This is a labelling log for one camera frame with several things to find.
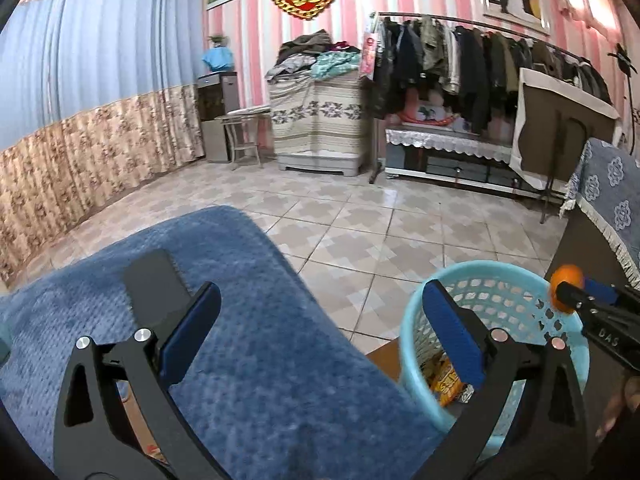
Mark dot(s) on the blue floral curtain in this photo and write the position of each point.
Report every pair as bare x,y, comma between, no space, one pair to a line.
100,60

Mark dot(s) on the blue patterned fringed cloth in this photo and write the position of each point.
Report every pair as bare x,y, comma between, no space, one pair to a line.
605,185

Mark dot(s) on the black tripod stand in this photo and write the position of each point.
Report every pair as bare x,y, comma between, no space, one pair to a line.
622,57

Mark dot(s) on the cloth covered cabinet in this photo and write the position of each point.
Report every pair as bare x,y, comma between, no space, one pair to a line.
320,125

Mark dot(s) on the brown cardboard piece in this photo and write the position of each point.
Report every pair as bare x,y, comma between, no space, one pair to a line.
385,360

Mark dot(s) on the row of hanging clothes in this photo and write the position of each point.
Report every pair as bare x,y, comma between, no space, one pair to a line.
475,70

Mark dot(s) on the pink hanging bag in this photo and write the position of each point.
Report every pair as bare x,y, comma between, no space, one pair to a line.
370,50

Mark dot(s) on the black flat case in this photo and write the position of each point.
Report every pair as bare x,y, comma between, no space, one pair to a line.
150,285

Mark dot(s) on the white lace cloth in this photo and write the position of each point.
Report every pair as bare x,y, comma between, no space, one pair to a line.
450,141

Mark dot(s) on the person's right hand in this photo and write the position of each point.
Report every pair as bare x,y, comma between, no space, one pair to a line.
615,405

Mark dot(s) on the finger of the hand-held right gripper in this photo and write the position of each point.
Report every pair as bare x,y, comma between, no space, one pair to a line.
575,297
600,290

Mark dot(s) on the low dark cabinet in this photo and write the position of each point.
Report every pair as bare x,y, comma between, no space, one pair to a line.
450,167

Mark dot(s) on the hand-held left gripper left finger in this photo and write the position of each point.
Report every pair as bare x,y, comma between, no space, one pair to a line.
192,330

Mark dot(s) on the brown board on stand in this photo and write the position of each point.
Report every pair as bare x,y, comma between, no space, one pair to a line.
555,125

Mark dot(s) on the small metal table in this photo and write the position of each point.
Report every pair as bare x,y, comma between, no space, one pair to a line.
245,115

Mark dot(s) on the pile of clothes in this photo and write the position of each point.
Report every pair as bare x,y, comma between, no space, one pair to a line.
305,45

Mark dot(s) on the blue knitted rug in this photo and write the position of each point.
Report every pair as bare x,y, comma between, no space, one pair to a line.
280,360

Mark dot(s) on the brown wooden cabinet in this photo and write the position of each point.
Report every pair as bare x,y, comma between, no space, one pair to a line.
585,245

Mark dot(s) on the yellow snack packet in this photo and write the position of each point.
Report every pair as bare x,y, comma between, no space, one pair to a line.
445,382

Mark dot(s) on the blue bottle cover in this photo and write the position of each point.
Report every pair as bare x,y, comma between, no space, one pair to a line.
218,59

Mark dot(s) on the metal clothes rack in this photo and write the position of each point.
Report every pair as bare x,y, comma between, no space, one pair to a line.
450,19

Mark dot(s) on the small potted plant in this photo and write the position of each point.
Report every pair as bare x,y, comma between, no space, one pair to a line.
218,41

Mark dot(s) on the light blue plastic basket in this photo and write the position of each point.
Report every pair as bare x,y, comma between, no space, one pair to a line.
500,280

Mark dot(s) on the red curved toy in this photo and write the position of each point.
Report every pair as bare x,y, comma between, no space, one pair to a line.
430,121

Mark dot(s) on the grey water dispenser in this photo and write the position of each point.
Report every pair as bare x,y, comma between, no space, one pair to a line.
220,135

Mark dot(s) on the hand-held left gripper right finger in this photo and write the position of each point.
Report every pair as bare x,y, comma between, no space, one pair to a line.
452,330

